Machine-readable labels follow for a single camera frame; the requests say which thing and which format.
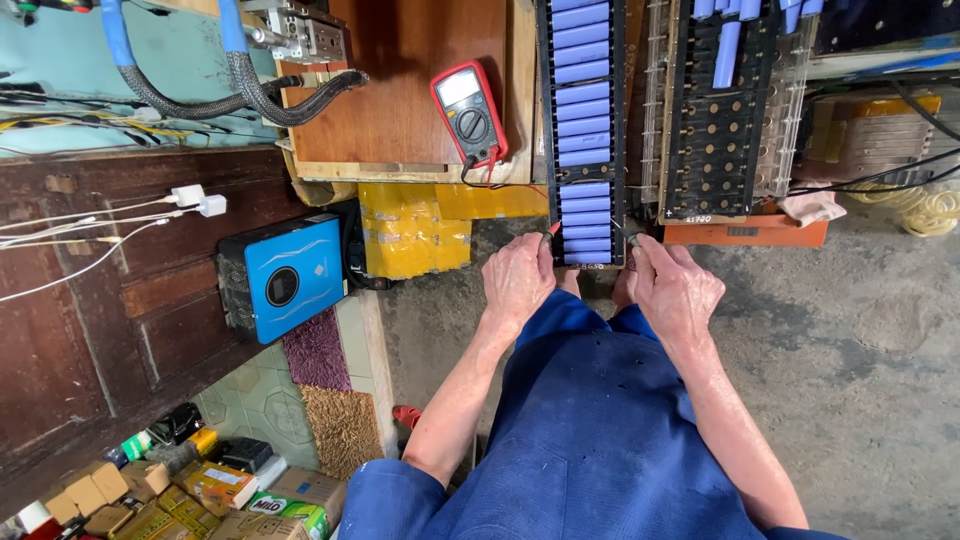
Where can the narrow black battery holder rack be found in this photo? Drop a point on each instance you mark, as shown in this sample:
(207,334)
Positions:
(545,169)

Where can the loose blue battery cells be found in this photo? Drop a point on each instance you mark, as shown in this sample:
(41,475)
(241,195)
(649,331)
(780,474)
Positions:
(726,52)

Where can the row of blue battery cells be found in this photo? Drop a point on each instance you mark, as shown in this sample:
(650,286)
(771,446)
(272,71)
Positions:
(583,112)

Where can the red slipper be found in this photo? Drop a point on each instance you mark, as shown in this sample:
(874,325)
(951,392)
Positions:
(407,417)

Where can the flat yellow wrapped battery pack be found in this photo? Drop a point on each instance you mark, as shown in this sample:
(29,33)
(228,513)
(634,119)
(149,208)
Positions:
(491,201)

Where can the person's right hand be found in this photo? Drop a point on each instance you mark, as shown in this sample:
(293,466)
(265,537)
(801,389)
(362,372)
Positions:
(679,296)

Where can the blue power inverter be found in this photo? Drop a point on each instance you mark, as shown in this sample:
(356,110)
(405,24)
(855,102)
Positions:
(289,277)

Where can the person's foot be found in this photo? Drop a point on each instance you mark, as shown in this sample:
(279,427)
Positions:
(622,289)
(568,281)

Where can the large yellow wrapped battery pack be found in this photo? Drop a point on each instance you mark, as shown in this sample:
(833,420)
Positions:
(409,236)

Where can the wide black battery holder rack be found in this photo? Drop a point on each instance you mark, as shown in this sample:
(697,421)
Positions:
(712,142)

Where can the black multimeter test probe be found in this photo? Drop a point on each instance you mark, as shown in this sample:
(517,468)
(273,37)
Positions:
(632,238)

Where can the purple shaggy mat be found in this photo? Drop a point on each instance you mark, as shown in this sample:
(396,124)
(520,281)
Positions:
(317,352)

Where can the person's left foot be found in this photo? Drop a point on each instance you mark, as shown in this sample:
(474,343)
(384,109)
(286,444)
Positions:
(568,281)

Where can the brown wooden board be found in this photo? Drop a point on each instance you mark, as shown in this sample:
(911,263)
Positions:
(397,82)

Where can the red digital multimeter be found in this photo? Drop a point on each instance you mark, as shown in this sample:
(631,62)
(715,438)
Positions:
(469,112)

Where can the heap of cartons and boxes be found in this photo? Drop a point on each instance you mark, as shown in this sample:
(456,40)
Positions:
(187,495)

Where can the white charger plug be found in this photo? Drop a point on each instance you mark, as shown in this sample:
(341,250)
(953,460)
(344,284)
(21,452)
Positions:
(213,205)
(187,196)

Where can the orange flat box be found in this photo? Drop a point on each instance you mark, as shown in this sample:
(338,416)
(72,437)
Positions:
(750,232)

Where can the person's blue clothing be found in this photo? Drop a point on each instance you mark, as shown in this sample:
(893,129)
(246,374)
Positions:
(592,442)

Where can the person's right foot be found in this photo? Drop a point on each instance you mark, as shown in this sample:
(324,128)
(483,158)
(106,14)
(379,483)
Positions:
(622,289)

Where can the red multimeter test probe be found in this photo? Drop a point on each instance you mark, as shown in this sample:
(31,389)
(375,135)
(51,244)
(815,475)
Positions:
(554,228)

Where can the silver metal pneumatic unit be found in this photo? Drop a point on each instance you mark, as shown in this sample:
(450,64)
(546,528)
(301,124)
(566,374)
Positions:
(307,30)

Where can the stack of metal plates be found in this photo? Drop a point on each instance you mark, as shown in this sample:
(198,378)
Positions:
(870,139)

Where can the brown shaggy mat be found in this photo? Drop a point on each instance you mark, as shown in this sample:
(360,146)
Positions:
(343,431)

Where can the pink cloth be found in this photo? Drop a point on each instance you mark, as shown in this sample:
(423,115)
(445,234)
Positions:
(814,206)

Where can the brown wooden door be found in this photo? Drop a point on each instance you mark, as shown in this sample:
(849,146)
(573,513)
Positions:
(97,330)

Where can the person's left hand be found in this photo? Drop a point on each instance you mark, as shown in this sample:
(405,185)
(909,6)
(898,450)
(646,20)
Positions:
(516,281)

